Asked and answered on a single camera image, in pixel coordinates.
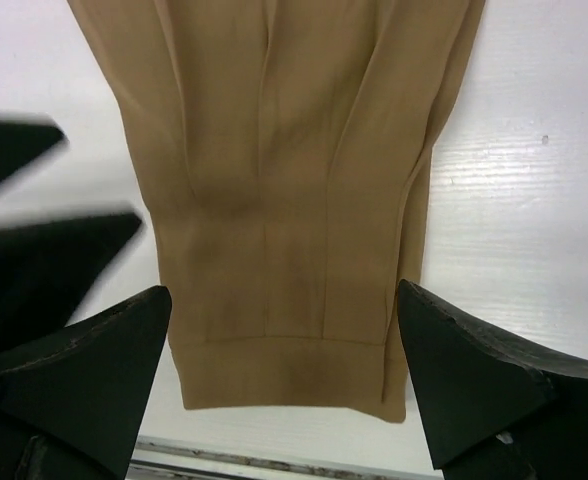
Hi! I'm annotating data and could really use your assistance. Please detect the aluminium rail frame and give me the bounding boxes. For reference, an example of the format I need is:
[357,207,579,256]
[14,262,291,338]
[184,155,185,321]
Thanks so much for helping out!
[126,436,443,479]

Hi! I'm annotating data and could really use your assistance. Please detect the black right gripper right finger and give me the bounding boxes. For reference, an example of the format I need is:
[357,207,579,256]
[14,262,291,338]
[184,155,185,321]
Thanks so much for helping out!
[398,280,588,480]

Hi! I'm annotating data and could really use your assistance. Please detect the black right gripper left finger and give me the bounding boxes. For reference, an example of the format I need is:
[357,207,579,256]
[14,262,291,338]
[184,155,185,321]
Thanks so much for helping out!
[0,286,172,479]

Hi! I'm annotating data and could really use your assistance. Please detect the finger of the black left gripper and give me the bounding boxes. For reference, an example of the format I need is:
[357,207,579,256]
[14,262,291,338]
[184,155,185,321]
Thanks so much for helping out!
[0,118,67,185]
[0,212,142,353]

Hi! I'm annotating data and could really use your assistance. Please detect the olive brown skirt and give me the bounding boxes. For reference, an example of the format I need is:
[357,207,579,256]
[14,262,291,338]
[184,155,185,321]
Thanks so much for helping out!
[70,0,484,423]

